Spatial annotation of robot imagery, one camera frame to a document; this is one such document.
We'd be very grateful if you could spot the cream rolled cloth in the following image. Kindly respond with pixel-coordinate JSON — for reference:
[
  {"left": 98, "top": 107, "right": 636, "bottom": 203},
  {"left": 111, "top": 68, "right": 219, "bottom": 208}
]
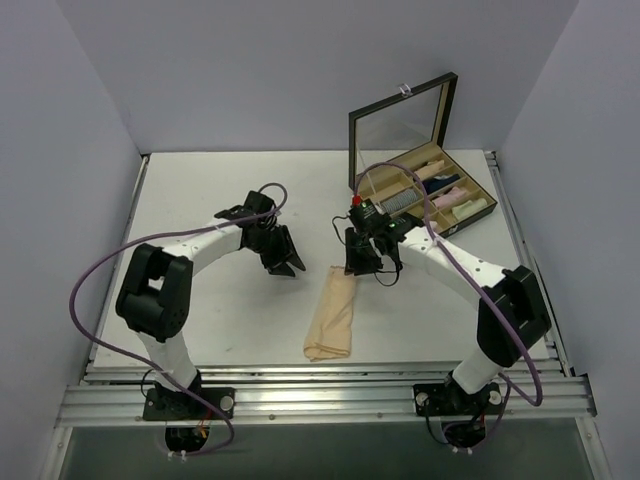
[{"left": 451, "top": 198, "right": 488, "bottom": 221}]

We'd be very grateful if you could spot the black compartment storage box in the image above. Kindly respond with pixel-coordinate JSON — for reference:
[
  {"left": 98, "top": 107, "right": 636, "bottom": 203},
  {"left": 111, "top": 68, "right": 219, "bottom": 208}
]
[{"left": 348, "top": 72, "right": 497, "bottom": 237}]

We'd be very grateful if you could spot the right side aluminium rail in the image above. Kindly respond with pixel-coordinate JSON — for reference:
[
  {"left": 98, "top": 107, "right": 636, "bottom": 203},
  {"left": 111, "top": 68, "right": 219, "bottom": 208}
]
[{"left": 483, "top": 151, "right": 575, "bottom": 376}]

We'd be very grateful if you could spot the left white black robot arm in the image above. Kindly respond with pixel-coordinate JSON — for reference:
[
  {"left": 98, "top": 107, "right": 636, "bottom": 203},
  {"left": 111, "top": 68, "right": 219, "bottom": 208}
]
[{"left": 115, "top": 189, "right": 306, "bottom": 419}]

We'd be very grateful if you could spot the navy rolled cloth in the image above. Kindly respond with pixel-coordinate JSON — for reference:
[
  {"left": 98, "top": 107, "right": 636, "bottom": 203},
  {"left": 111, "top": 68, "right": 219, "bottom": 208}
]
[{"left": 422, "top": 173, "right": 460, "bottom": 195}]

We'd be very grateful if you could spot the aluminium front rail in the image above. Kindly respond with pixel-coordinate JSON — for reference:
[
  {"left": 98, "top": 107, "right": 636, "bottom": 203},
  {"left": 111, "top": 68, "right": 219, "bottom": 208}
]
[{"left": 56, "top": 379, "right": 596, "bottom": 427}]

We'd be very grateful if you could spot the aluminium rail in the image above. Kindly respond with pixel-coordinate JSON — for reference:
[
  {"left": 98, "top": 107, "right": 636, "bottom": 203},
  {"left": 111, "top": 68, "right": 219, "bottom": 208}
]
[
  {"left": 56, "top": 379, "right": 596, "bottom": 427},
  {"left": 483, "top": 151, "right": 575, "bottom": 376}
]

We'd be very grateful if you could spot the grey striped rolled cloth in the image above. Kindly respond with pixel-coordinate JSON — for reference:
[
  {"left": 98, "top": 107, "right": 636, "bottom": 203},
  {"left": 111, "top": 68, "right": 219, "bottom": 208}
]
[{"left": 381, "top": 189, "right": 422, "bottom": 215}]

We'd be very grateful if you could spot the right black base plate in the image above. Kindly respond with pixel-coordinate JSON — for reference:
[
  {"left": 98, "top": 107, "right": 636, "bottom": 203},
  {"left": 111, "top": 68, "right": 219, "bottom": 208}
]
[{"left": 412, "top": 382, "right": 504, "bottom": 417}]

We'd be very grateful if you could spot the beige underwear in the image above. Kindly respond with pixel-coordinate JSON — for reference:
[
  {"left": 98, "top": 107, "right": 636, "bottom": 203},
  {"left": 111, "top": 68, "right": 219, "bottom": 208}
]
[{"left": 303, "top": 266, "right": 356, "bottom": 362}]

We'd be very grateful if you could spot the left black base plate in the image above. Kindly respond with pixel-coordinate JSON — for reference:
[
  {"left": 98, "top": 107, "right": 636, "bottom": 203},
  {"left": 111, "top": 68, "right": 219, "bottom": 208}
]
[{"left": 142, "top": 386, "right": 236, "bottom": 422}]

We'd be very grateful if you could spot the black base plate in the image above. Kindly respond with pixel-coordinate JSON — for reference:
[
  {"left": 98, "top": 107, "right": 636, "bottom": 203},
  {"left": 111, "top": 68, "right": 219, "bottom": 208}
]
[
  {"left": 412, "top": 382, "right": 504, "bottom": 417},
  {"left": 142, "top": 386, "right": 236, "bottom": 422}
]

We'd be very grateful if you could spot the beige rolled cloth top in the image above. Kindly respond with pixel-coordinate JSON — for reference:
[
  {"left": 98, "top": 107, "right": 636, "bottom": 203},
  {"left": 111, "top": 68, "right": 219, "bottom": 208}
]
[{"left": 415, "top": 160, "right": 445, "bottom": 181}]

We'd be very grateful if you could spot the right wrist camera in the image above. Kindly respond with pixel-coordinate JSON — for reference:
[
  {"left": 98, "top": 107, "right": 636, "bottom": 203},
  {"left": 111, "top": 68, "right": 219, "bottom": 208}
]
[{"left": 348, "top": 200, "right": 391, "bottom": 234}]

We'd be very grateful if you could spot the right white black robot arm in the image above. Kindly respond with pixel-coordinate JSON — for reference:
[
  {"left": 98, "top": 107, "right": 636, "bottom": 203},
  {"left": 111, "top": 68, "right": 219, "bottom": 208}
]
[{"left": 345, "top": 221, "right": 551, "bottom": 413}]

